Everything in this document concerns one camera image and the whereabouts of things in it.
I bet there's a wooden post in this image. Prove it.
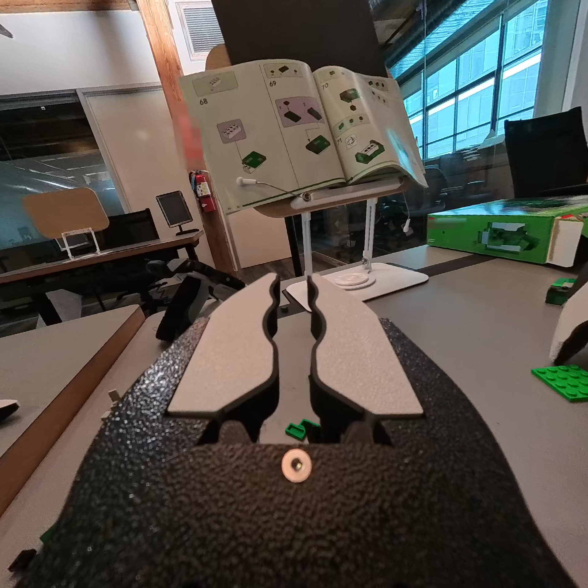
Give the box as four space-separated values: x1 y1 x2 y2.
134 0 240 278

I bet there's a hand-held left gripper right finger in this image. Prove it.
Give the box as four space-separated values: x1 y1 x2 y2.
309 273 424 444

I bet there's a red white fire sign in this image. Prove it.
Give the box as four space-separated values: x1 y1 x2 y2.
177 108 203 164

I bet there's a large paned window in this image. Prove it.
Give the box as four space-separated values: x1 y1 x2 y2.
385 0 570 159

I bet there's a small screen on stand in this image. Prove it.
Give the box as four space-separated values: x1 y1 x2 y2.
155 190 200 237

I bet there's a brown desk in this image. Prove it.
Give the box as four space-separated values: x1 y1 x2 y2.
0 229 205 324

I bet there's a black office chair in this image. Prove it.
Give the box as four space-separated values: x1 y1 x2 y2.
94 208 160 246
503 106 588 199

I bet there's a wall vent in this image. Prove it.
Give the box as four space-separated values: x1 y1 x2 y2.
176 1 222 61

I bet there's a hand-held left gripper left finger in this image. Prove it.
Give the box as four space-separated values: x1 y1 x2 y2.
168 272 282 443

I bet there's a red fire extinguisher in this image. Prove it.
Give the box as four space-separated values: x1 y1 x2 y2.
188 169 218 214

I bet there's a bright green square lego plate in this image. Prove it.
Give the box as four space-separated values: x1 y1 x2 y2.
531 364 588 403

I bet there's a large black panel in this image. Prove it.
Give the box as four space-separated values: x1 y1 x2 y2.
210 0 386 79

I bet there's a brown board on clear stand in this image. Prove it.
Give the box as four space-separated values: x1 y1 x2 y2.
21 186 111 261

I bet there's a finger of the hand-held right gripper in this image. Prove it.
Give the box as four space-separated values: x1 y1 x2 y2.
550 281 588 367

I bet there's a white book stand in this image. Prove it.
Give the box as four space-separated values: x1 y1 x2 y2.
205 43 431 315

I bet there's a green lego set box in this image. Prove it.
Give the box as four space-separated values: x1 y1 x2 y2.
425 195 588 268

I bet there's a green lego build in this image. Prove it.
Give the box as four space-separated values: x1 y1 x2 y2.
545 277 579 307

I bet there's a spare black white gripper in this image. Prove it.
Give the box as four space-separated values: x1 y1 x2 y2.
146 257 247 341

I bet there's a lego instruction booklet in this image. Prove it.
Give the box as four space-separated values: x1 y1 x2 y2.
178 59 430 217

